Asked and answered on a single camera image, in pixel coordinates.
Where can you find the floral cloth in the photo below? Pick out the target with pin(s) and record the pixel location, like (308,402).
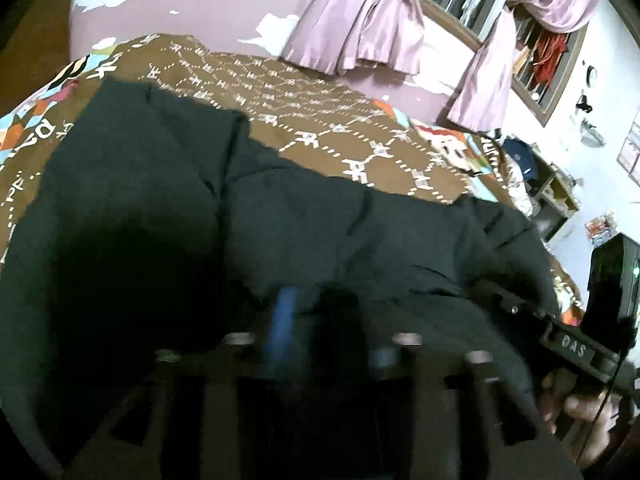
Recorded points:
(522,197)

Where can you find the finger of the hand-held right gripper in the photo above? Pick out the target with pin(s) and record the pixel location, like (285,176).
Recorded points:
(510,302)

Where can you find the black wall hook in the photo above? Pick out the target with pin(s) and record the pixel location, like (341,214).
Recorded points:
(583,103)

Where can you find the round wall clock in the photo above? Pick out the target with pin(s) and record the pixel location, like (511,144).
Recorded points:
(592,75)

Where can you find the cartoon printed blanket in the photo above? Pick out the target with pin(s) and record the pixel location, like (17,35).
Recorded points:
(325,110)

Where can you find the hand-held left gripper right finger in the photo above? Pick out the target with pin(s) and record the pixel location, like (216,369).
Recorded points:
(382,360)

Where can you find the red hanging cloth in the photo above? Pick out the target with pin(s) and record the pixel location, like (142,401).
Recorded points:
(547,55)

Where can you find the stack of papers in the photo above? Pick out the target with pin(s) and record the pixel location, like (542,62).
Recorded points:
(600,230)

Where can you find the wooden headboard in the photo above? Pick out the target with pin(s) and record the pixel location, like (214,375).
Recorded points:
(35,15)

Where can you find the pink curtain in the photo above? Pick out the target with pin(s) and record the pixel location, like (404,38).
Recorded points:
(490,80)
(360,20)

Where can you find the wooden shelf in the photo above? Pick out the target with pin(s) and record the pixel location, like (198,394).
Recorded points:
(555,187)

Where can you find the person's right hand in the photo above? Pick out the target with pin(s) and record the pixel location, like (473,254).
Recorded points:
(585,420)

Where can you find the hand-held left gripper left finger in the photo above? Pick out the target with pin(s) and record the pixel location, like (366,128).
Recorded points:
(285,330)

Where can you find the black jacket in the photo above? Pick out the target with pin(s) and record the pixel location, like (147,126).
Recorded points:
(300,235)

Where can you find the white wall bracket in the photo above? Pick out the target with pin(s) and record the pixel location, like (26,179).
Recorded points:
(590,131)

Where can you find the wooden framed barred window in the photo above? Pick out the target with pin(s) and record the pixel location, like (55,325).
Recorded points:
(465,0)

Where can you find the blue cap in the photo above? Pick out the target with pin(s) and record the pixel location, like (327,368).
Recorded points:
(520,157)

